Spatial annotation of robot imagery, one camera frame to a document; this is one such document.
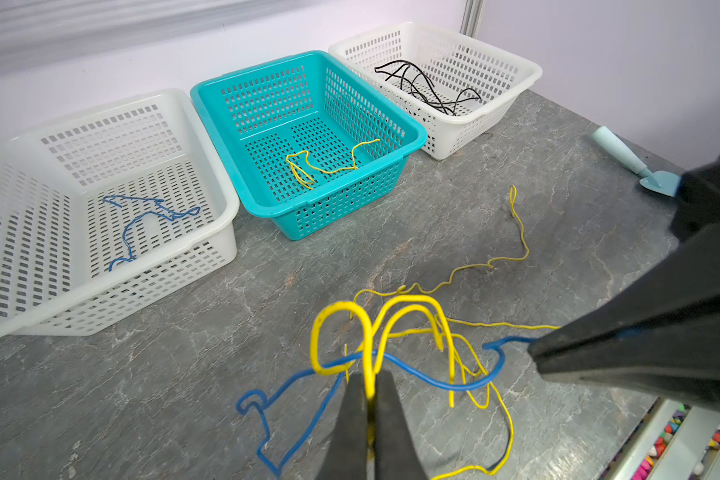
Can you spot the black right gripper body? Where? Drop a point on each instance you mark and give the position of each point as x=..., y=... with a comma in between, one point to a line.
x=698, y=201

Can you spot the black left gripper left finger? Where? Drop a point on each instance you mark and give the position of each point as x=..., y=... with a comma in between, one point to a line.
x=346, y=457

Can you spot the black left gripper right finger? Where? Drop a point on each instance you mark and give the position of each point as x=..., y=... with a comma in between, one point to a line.
x=395, y=454

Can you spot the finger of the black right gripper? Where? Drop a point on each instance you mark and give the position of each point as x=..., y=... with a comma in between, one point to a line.
x=661, y=335

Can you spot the black cable pulled free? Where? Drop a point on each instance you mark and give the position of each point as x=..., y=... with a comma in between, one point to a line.
x=421, y=87

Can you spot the light blue scoop tool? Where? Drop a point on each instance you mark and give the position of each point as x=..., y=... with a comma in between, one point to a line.
x=660, y=182

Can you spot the white plastic basket right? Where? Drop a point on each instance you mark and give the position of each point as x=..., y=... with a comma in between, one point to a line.
x=453, y=61

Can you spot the white plastic basket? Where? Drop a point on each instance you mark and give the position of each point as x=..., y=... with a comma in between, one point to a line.
x=107, y=211
x=453, y=61

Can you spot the teal plastic basket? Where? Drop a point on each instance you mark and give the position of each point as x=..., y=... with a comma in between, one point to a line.
x=305, y=140

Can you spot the white plastic basket left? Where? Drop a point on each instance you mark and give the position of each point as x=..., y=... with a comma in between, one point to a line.
x=107, y=211

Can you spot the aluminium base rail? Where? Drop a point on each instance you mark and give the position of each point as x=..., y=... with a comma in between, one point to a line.
x=672, y=441

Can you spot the aluminium frame post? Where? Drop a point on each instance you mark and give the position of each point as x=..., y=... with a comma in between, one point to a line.
x=472, y=17

